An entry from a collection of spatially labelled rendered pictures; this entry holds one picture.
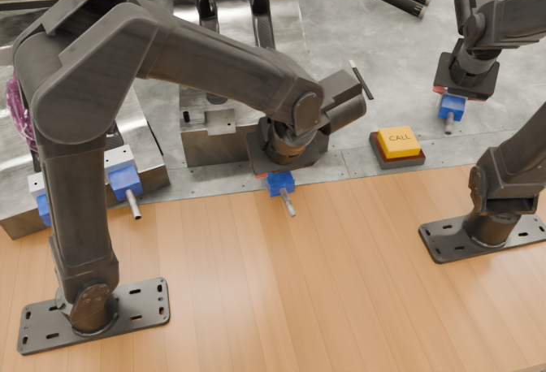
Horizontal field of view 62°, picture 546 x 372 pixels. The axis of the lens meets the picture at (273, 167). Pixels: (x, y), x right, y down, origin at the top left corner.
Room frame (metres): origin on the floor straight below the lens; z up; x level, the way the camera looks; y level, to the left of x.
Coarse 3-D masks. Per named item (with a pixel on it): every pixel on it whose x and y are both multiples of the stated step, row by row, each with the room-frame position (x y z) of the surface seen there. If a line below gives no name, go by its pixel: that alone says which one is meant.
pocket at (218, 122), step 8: (208, 112) 0.60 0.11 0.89; (216, 112) 0.60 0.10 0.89; (224, 112) 0.60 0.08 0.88; (232, 112) 0.60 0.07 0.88; (208, 120) 0.60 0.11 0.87; (216, 120) 0.60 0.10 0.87; (224, 120) 0.60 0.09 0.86; (232, 120) 0.60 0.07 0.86; (208, 128) 0.58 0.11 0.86; (216, 128) 0.58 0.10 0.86; (224, 128) 0.58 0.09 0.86; (232, 128) 0.58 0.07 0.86
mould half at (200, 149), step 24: (192, 0) 0.90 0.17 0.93; (240, 0) 0.90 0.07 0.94; (288, 0) 0.90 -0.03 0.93; (240, 24) 0.83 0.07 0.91; (288, 24) 0.84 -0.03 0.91; (288, 48) 0.79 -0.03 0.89; (312, 72) 0.71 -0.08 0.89; (192, 96) 0.64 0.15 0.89; (192, 120) 0.57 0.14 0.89; (240, 120) 0.57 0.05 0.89; (192, 144) 0.55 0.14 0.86; (216, 144) 0.55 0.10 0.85; (240, 144) 0.56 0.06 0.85
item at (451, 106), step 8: (440, 96) 0.71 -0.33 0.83; (448, 96) 0.70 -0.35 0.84; (456, 96) 0.70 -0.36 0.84; (440, 104) 0.69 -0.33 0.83; (448, 104) 0.67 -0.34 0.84; (456, 104) 0.67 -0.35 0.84; (464, 104) 0.67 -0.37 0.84; (440, 112) 0.67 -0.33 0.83; (448, 112) 0.66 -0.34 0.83; (456, 112) 0.66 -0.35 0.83; (448, 120) 0.64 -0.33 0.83; (456, 120) 0.65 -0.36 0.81; (448, 128) 0.61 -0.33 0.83
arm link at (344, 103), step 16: (320, 80) 0.47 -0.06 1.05; (336, 80) 0.47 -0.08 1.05; (352, 80) 0.47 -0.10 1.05; (304, 96) 0.40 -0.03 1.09; (336, 96) 0.45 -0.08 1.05; (352, 96) 0.46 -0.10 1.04; (304, 112) 0.39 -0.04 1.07; (320, 112) 0.42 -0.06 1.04; (336, 112) 0.44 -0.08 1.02; (352, 112) 0.45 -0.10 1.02; (304, 128) 0.40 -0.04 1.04; (336, 128) 0.44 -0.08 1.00
